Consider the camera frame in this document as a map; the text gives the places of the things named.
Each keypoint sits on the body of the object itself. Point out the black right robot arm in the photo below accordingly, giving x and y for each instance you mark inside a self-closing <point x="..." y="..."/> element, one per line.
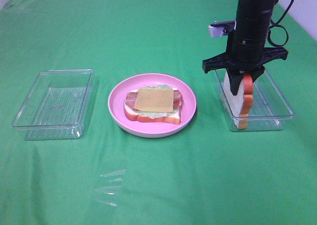
<point x="245" y="51"/>

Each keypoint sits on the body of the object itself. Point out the yellow toy cheese slice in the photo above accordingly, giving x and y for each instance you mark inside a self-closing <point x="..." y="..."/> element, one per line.
<point x="155" y="100"/>

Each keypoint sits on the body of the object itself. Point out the clear right plastic container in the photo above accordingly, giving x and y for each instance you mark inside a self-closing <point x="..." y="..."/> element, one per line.
<point x="268" y="111"/>

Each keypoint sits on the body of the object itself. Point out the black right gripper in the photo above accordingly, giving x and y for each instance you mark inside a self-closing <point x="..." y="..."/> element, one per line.
<point x="245" y="49"/>

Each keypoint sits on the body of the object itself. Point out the toy bread slice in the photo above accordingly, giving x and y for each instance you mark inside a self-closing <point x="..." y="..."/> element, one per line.
<point x="241" y="103"/>
<point x="134" y="116"/>

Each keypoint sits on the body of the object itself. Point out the pink plate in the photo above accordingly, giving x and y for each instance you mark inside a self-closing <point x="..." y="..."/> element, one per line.
<point x="151" y="129"/>

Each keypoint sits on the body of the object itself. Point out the toy lettuce leaf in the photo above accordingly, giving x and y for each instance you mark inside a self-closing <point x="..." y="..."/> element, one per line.
<point x="157" y="114"/>

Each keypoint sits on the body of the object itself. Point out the clear left plastic container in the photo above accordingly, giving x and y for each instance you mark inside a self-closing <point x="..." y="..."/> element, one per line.
<point x="56" y="106"/>

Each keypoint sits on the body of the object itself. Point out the clear plastic container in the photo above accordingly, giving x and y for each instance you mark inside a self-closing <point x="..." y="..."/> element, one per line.
<point x="268" y="111"/>
<point x="56" y="106"/>

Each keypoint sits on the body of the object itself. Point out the toy bacon strip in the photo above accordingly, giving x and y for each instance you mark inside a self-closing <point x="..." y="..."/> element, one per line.
<point x="177" y="100"/>
<point x="130" y="99"/>

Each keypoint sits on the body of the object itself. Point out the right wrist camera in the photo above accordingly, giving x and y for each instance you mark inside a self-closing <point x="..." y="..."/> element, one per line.
<point x="219" y="29"/>

